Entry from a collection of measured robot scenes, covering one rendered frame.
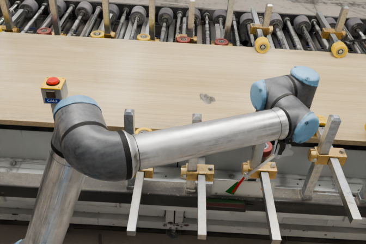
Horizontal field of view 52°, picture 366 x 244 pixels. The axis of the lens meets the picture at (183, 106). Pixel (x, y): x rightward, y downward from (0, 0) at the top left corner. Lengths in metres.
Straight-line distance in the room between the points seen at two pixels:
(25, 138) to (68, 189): 0.89
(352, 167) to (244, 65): 0.75
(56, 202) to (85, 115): 0.28
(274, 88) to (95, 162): 0.57
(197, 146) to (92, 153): 0.25
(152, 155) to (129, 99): 0.96
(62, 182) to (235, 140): 0.45
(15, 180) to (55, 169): 0.80
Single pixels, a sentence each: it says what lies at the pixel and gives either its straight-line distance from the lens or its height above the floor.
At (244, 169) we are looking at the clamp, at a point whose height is 0.86.
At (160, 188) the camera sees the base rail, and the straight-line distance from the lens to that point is 1.67.
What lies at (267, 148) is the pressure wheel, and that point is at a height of 0.91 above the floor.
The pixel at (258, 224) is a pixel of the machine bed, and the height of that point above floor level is 0.17.
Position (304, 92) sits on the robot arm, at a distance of 1.21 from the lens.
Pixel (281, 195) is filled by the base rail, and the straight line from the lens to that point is 1.74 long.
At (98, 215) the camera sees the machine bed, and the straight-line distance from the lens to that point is 2.28.
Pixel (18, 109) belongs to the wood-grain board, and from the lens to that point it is 1.84.
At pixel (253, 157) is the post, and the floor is 0.93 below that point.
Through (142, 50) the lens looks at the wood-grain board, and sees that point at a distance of 2.19.
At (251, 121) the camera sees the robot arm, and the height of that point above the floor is 1.37.
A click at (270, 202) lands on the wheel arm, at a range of 1.48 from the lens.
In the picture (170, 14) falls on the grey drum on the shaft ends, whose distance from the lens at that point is 2.79.
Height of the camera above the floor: 1.98
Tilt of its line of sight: 38 degrees down
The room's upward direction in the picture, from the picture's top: 4 degrees clockwise
